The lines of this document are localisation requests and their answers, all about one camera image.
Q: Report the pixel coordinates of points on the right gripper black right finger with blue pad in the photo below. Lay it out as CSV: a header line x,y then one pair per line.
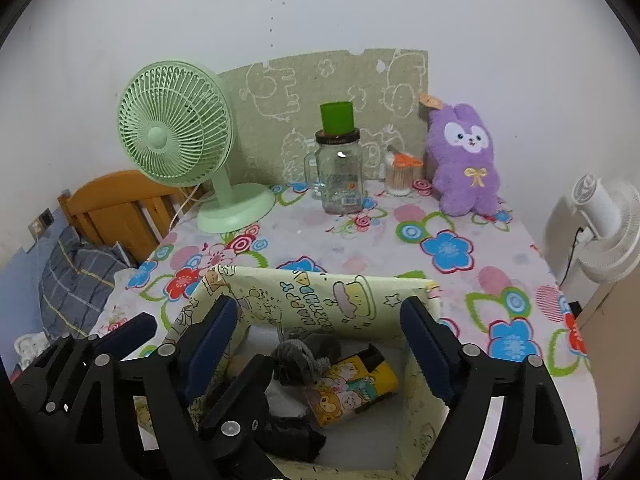
x,y
533,439

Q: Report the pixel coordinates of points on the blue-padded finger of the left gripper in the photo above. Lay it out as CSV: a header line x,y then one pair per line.
x,y
125,333

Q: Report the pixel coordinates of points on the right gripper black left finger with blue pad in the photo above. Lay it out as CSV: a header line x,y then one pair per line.
x,y
224,444

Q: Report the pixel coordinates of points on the grey knitted soft item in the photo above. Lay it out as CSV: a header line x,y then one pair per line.
x,y
302,359

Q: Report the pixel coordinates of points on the grey plaid pillow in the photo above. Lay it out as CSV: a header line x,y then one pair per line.
x,y
75,283

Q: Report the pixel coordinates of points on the floral tablecloth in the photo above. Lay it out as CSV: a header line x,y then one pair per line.
x,y
496,290

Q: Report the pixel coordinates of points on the yellow cartoon fabric storage box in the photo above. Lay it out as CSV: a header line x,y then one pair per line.
x,y
389,440

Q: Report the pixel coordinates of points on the yellow cartoon tissue pack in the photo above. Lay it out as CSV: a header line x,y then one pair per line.
x,y
351,386

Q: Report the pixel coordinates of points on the white standing fan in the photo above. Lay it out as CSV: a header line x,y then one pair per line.
x,y
606,246

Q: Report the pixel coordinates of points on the green desk fan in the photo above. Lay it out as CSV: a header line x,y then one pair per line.
x,y
176,124

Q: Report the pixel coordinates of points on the glass mason jar mug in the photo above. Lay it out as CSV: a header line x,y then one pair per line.
x,y
334,172

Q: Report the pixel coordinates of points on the purple plush bunny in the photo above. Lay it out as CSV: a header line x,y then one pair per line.
x,y
465,176

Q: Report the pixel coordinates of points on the green cartoon cardboard panel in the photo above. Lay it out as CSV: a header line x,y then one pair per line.
x,y
280,105

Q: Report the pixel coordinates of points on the cotton swab jar orange lid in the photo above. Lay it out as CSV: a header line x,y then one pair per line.
x,y
400,170

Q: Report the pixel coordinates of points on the green plastic cup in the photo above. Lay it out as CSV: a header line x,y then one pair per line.
x,y
337,118

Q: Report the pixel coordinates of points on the wall power outlet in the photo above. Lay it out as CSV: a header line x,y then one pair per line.
x,y
40,225

